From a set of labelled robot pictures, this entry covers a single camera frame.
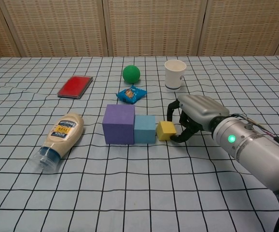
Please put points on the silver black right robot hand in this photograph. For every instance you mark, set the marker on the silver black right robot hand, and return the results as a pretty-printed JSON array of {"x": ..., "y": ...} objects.
[{"x": 202, "y": 107}]

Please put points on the small yellow foam cube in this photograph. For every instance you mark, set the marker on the small yellow foam cube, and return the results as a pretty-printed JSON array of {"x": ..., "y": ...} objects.
[{"x": 165, "y": 130}]

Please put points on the medium light blue foam cube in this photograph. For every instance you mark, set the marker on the medium light blue foam cube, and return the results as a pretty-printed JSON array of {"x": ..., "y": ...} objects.
[{"x": 144, "y": 130}]

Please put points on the large purple foam cube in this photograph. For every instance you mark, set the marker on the large purple foam cube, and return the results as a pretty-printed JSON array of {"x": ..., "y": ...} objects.
[{"x": 118, "y": 129}]

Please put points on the white paper cup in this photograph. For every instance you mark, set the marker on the white paper cup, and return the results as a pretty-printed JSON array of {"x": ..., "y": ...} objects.
[{"x": 174, "y": 76}]

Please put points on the blue snack packet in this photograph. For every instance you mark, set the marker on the blue snack packet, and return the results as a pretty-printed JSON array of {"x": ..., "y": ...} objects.
[{"x": 131, "y": 94}]

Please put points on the green ball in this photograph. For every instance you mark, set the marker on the green ball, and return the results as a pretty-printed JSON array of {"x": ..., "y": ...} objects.
[{"x": 131, "y": 73}]

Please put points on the beige woven folding screen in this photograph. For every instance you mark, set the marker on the beige woven folding screen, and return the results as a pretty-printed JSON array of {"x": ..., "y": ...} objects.
[{"x": 154, "y": 26}]

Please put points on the light blue checkered tablecloth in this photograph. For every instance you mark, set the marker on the light blue checkered tablecloth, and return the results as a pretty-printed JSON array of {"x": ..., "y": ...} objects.
[{"x": 105, "y": 188}]

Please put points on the red flat case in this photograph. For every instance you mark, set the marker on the red flat case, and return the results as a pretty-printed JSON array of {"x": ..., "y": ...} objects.
[{"x": 74, "y": 86}]

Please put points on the mayonnaise squeeze bottle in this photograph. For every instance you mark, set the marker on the mayonnaise squeeze bottle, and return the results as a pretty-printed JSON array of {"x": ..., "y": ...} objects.
[{"x": 62, "y": 133}]

